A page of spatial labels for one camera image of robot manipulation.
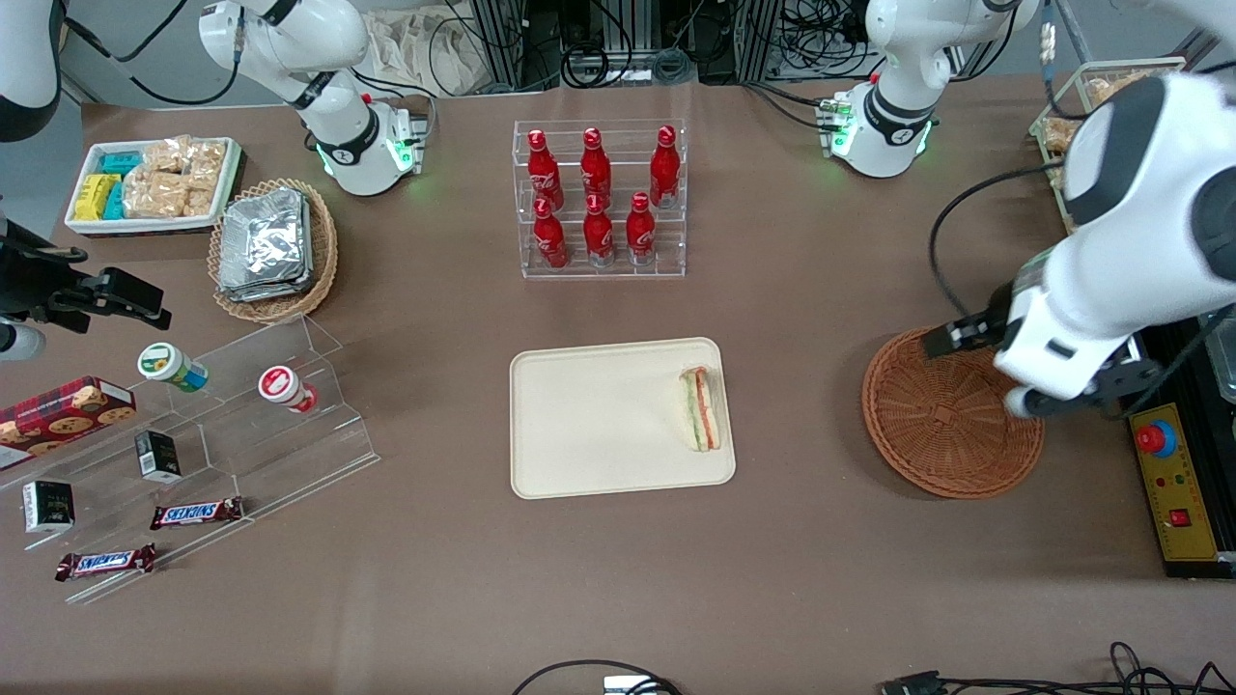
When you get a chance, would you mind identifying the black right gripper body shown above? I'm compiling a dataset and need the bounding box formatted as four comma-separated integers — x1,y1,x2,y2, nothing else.
0,224,98,324

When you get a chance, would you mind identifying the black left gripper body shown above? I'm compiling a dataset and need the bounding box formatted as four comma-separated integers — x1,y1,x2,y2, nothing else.
951,307,1162,418

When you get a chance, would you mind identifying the plastic-wrapped triangle sandwich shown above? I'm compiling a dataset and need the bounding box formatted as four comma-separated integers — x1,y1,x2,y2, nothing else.
679,366,723,453

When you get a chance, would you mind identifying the white rectangular snack tray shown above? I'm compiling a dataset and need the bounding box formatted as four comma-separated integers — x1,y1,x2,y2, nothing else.
64,136,245,237

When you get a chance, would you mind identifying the round brown wicker basket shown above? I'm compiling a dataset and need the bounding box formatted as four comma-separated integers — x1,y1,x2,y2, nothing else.
861,328,1046,500

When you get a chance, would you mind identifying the oval tan wicker basket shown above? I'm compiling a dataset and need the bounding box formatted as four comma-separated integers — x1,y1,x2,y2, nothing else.
208,178,340,324

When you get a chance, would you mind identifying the cream plastic tray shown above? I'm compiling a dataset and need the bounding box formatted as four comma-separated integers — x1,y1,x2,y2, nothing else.
509,337,737,501

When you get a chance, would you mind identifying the green-lid yogurt cup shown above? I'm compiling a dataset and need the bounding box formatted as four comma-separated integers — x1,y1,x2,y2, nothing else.
136,342,210,393

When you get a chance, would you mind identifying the yellow snack pack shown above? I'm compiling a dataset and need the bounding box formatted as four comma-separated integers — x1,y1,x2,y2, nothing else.
73,174,122,222

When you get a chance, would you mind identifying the red cookie box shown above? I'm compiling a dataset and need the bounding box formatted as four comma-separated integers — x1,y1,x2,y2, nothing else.
0,375,137,472

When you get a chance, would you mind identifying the silver foil pack stack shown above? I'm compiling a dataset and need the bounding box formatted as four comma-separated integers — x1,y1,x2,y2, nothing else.
218,187,314,303

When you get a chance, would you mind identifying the small black box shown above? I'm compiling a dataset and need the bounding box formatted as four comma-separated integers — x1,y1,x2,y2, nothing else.
22,480,75,535
134,431,183,484

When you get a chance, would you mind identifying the red-lid yogurt cup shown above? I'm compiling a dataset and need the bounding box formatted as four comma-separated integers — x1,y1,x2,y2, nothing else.
257,365,319,414

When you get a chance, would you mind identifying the clear acrylic step display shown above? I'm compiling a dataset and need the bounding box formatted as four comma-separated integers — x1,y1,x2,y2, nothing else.
0,314,381,606

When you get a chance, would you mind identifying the brown chocolate bar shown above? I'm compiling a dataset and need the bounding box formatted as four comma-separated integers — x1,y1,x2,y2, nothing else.
55,543,157,582
150,496,244,531

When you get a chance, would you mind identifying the black yellow control box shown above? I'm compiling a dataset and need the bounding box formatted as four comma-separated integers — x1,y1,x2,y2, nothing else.
1125,319,1236,580

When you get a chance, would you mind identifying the clear acrylic bottle rack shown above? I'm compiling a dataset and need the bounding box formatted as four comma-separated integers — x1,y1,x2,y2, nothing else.
513,119,688,280

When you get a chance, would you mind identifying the red cola bottle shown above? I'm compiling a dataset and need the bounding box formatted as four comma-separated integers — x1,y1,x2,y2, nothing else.
528,128,564,209
649,125,681,209
533,196,569,270
580,126,612,204
583,191,615,268
626,191,657,266

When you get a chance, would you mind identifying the beige cloth bag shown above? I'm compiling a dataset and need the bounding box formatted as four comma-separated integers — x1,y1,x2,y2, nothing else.
362,10,484,97

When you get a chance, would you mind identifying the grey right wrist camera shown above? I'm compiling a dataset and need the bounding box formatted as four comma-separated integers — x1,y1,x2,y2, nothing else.
0,323,46,363

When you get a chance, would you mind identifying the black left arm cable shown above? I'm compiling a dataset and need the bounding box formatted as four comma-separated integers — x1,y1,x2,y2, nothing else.
928,159,1075,334

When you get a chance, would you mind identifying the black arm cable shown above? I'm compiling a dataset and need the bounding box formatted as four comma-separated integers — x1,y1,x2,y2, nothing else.
58,0,242,107
928,159,1075,334

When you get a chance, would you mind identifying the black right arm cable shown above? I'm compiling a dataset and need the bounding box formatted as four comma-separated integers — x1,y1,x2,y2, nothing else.
58,0,242,107

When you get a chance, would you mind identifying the white wire rack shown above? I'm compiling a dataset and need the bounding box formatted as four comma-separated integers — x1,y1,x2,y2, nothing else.
1027,56,1189,233

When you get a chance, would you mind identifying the black cable with plug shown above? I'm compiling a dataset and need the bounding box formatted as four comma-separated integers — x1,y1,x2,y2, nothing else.
879,641,1236,695

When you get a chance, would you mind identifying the background cable bundle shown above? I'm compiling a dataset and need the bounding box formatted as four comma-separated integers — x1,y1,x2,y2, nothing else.
526,0,870,90

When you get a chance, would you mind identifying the black looped table cable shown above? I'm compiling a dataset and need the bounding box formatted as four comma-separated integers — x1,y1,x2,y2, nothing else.
510,659,682,695

